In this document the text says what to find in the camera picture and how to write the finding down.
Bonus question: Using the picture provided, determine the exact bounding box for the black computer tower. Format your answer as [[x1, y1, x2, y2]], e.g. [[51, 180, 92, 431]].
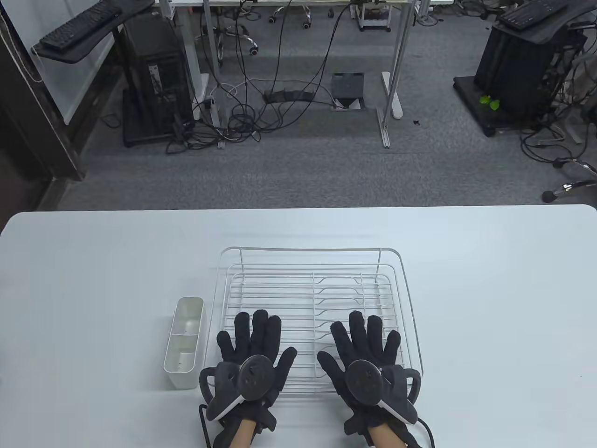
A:
[[117, 18, 196, 147]]

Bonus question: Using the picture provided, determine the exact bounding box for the person's left hand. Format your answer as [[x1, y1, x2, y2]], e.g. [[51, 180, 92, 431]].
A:
[[210, 309, 298, 432]]

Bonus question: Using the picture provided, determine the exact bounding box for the white wire dish rack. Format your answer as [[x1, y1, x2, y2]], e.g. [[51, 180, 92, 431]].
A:
[[204, 246, 424, 398]]

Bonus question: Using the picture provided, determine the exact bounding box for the person's right hand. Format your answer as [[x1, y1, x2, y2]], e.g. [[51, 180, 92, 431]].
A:
[[317, 311, 419, 434]]

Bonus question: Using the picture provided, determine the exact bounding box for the glass partition panel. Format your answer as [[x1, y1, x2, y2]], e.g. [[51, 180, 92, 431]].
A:
[[0, 0, 117, 126]]

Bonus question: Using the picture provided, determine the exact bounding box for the white desk frame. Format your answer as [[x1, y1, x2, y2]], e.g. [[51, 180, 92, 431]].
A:
[[156, 0, 455, 149]]

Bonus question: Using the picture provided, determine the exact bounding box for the black equipment cart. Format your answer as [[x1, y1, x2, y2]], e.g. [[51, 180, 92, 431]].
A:
[[452, 0, 589, 137]]

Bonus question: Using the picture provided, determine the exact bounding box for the bundle of black floor cables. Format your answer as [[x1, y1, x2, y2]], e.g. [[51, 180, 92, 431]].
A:
[[166, 0, 369, 155]]

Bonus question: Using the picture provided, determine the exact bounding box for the black computer keyboard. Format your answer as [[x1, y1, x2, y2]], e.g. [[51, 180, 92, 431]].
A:
[[498, 0, 570, 31], [39, 0, 123, 51]]

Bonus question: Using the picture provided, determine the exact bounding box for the black round glove tracker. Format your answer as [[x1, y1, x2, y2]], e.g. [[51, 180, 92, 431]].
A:
[[344, 359, 422, 425], [199, 354, 277, 421]]

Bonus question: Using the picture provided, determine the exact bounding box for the person's left forearm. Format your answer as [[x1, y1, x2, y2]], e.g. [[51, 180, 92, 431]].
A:
[[228, 418, 258, 448]]

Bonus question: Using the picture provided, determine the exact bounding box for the person's right forearm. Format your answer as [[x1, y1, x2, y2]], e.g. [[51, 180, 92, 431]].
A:
[[368, 426, 403, 448]]

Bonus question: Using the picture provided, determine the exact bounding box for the black glove cable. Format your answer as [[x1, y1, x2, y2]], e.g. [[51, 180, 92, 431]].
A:
[[414, 417, 437, 448], [199, 403, 220, 448]]

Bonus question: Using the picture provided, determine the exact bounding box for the black keyboard shelf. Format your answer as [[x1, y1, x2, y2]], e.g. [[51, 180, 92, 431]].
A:
[[31, 0, 155, 65]]

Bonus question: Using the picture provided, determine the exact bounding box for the open floor socket box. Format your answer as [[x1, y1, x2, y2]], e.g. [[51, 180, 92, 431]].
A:
[[330, 72, 367, 111]]

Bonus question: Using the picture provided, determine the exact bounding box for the white plastic cutlery holder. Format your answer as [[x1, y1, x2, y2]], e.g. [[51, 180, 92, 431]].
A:
[[163, 297, 206, 390]]

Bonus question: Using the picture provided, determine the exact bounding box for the chrome office chair base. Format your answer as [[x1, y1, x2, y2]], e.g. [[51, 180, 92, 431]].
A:
[[542, 159, 597, 203], [269, 4, 313, 30], [195, 24, 259, 57]]

